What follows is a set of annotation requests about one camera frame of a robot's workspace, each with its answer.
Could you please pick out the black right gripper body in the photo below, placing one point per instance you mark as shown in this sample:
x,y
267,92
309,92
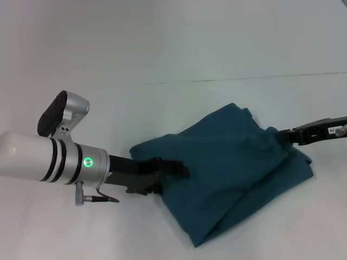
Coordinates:
x,y
320,130

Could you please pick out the left wrist camera housing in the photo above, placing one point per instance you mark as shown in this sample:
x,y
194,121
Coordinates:
x,y
59,113

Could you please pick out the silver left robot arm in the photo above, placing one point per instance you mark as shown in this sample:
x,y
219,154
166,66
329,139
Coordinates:
x,y
54,159

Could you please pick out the teal blue shirt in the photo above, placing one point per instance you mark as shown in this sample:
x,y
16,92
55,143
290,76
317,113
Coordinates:
x,y
230,168

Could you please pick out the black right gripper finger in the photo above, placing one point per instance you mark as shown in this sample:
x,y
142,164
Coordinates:
x,y
287,136

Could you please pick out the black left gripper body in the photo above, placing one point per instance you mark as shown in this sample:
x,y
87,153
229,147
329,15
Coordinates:
x,y
130,173

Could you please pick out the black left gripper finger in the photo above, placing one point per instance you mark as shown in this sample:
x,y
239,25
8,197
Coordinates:
x,y
173,168

